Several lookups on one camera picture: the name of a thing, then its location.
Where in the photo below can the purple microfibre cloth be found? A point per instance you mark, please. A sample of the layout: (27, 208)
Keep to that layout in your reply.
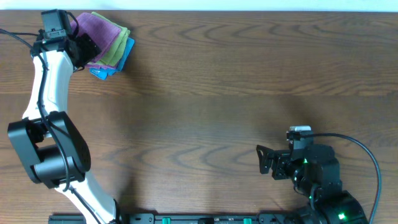
(102, 32)

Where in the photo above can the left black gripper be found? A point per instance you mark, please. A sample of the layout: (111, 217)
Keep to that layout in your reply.
(87, 47)

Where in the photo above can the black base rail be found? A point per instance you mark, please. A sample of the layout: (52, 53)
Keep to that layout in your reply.
(266, 218)

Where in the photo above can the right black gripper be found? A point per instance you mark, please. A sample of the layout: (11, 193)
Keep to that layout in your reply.
(281, 157)

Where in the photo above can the blue folded cloth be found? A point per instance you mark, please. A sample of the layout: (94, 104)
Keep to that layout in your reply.
(103, 73)

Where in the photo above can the green folded cloth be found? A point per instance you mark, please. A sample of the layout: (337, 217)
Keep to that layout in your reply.
(115, 52)

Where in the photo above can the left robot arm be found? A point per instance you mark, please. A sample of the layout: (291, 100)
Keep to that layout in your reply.
(50, 148)

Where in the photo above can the purple folded cloth in stack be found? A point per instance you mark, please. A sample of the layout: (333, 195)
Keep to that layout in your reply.
(99, 66)

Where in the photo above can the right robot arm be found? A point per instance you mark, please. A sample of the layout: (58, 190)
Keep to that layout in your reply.
(315, 173)

